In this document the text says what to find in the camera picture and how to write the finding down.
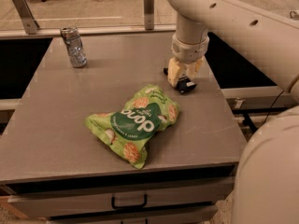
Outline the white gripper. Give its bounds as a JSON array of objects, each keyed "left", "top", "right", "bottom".
[{"left": 167, "top": 35, "right": 209, "bottom": 88}]

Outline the dark blue rxbar wrapper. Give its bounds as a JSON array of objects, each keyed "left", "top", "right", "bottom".
[{"left": 164, "top": 68, "right": 196, "bottom": 94}]

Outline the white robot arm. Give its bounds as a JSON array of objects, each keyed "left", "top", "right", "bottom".
[{"left": 168, "top": 0, "right": 299, "bottom": 224}]

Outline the silver redbull can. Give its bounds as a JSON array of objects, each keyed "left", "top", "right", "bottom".
[{"left": 60, "top": 27, "right": 87, "bottom": 68}]

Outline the green chip bag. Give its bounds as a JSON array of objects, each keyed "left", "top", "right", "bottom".
[{"left": 85, "top": 84, "right": 179, "bottom": 169}]

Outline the black metal stand leg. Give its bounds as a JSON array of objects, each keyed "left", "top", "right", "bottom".
[{"left": 242, "top": 113, "right": 257, "bottom": 133}]

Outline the grey lower drawer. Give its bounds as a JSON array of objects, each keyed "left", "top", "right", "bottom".
[{"left": 47, "top": 205, "right": 217, "bottom": 224}]

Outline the grey drawer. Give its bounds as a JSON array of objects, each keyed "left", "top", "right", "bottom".
[
  {"left": 47, "top": 205, "right": 217, "bottom": 224},
  {"left": 8, "top": 177, "right": 235, "bottom": 217}
]

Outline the grey top drawer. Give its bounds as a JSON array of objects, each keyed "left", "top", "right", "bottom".
[{"left": 8, "top": 177, "right": 235, "bottom": 217}]

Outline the middle metal rail bracket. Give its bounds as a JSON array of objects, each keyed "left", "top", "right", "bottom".
[{"left": 143, "top": 0, "right": 154, "bottom": 30}]

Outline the metal rail bracket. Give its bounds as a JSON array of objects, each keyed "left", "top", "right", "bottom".
[
  {"left": 12, "top": 0, "right": 39, "bottom": 35},
  {"left": 143, "top": 0, "right": 154, "bottom": 30}
]

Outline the black floor cable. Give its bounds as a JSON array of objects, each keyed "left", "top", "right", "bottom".
[{"left": 262, "top": 90, "right": 286, "bottom": 125}]

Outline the black drawer handle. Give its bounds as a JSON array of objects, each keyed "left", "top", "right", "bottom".
[{"left": 110, "top": 194, "right": 148, "bottom": 210}]

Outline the left metal rail bracket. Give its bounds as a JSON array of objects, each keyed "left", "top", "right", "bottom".
[{"left": 12, "top": 0, "right": 39, "bottom": 35}]

